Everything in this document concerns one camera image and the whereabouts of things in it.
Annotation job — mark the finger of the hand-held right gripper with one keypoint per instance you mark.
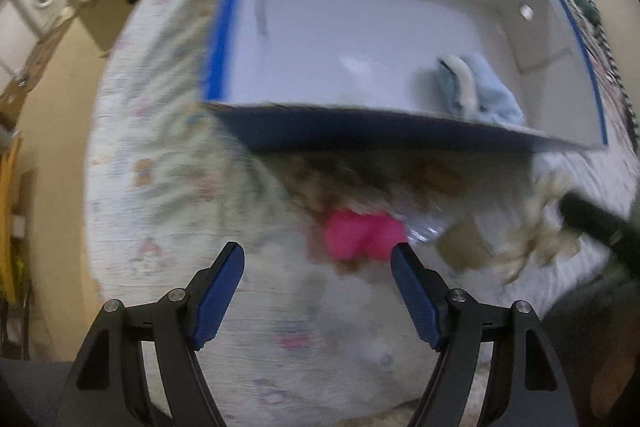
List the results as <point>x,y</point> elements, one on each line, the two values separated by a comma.
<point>595,219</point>

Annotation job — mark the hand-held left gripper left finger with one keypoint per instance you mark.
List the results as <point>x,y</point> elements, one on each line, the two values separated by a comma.
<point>220,293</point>

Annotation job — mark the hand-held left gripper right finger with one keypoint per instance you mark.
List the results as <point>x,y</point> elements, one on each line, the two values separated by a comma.
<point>415,298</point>

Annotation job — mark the pink soft toy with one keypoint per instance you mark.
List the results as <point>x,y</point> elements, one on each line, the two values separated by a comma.
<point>360,237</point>

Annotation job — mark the light blue soft cloth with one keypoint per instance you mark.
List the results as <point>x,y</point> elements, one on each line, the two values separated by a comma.
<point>492,97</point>

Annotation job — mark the white cardboard box blue edges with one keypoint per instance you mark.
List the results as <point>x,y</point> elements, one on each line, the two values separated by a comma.
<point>350,7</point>

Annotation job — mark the clear plastic wrapper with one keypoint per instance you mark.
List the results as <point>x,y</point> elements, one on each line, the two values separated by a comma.
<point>425,227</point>

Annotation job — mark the printed blanket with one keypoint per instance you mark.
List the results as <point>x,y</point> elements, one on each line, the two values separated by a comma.
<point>165,187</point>

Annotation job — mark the black white checked cloth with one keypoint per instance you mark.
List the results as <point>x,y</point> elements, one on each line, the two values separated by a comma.
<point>625,97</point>

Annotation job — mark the yellow frame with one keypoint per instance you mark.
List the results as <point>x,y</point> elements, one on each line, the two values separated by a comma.
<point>10,207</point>

